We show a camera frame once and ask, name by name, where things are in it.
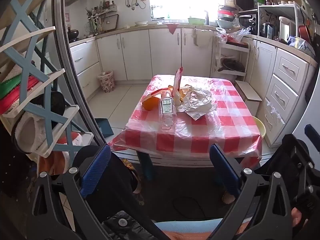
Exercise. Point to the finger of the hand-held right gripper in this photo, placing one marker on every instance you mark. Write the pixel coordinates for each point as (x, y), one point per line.
(297, 160)
(312, 135)

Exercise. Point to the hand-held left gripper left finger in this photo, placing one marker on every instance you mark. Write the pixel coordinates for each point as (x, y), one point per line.
(96, 171)

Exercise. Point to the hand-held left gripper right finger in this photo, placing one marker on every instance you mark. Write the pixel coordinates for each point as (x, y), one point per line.
(225, 171)

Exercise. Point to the white paper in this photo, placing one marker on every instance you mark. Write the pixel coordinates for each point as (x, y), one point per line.
(198, 102)

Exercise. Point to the clear plastic bottle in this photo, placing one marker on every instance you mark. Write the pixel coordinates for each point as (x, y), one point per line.
(167, 110)

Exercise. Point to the orange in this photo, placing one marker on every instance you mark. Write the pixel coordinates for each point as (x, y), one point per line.
(150, 103)

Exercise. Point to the beige plastic bag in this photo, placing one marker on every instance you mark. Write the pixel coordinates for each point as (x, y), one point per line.
(186, 90)

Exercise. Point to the red white packet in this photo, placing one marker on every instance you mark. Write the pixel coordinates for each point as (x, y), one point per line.
(179, 78)

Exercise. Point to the person's right hand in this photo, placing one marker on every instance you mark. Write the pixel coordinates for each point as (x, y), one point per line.
(298, 217)

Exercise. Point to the person's patterned slipper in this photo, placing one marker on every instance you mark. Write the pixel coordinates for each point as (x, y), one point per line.
(137, 182)
(228, 198)

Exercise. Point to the red slipper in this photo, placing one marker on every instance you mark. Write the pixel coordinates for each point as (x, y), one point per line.
(72, 140)

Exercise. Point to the blue dustpan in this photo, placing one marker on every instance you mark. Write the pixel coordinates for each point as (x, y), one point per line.
(103, 128)

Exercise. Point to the red checked tablecloth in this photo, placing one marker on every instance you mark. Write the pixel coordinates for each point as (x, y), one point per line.
(200, 135)

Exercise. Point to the yellow basin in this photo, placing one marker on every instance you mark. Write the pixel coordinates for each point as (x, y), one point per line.
(260, 127)

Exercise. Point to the white drawer cabinet under shelf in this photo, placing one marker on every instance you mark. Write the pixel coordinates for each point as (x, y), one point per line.
(285, 87)

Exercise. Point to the person's blue and orange clothing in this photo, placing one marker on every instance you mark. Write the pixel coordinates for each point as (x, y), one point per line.
(185, 230)

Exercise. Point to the white step stool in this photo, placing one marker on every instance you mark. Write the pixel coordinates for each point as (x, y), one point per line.
(250, 95)

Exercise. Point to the white fluffy slipper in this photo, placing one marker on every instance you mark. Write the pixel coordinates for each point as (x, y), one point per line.
(27, 131)

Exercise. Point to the black slipper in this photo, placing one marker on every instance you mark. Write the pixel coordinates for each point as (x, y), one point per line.
(48, 102)

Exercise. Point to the blue bag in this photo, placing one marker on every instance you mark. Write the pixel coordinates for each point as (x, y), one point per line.
(301, 45)

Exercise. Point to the floral wastebasket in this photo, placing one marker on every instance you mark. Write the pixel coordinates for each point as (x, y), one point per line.
(107, 81)

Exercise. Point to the red pan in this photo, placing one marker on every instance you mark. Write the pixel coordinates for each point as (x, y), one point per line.
(304, 33)

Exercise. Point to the white shelf rack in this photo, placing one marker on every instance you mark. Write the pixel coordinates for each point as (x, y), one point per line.
(243, 55)

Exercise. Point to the white drawer cabinet under stove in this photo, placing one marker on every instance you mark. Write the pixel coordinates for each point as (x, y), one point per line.
(85, 62)

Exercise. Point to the black kettle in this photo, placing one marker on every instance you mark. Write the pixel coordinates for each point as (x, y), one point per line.
(267, 30)

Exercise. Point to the clear plastic bag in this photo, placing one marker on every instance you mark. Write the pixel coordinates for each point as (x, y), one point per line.
(237, 35)

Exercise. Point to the black countertop appliance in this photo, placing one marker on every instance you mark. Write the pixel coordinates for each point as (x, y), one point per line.
(247, 23)

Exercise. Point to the metal counter shelf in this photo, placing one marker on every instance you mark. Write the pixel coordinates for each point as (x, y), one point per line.
(280, 8)

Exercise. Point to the white door cabinet run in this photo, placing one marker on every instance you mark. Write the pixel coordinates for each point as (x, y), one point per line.
(155, 52)

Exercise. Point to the white and blue shoe rack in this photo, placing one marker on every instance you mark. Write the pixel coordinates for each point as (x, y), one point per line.
(25, 55)

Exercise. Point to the black pan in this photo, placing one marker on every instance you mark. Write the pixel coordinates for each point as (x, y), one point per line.
(73, 33)

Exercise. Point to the stack of basins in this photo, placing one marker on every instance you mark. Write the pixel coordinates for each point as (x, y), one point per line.
(226, 20)

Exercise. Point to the microwave oven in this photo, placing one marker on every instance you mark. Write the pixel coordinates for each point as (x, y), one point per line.
(246, 0)

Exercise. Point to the red hanging cloth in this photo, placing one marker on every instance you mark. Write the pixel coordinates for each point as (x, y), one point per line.
(172, 28)

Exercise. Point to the green bowl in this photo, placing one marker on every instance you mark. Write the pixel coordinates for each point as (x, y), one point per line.
(196, 21)

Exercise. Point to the white plate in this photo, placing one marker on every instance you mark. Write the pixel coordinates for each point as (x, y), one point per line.
(141, 23)

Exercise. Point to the faucet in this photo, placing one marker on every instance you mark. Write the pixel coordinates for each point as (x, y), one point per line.
(206, 17)

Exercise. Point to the window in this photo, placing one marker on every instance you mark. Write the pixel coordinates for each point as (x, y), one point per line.
(182, 0)

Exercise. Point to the grey sliding door frame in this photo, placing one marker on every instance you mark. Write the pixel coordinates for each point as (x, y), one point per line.
(70, 80)

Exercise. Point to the wall utensil rack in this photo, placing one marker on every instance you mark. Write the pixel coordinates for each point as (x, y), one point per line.
(102, 17)

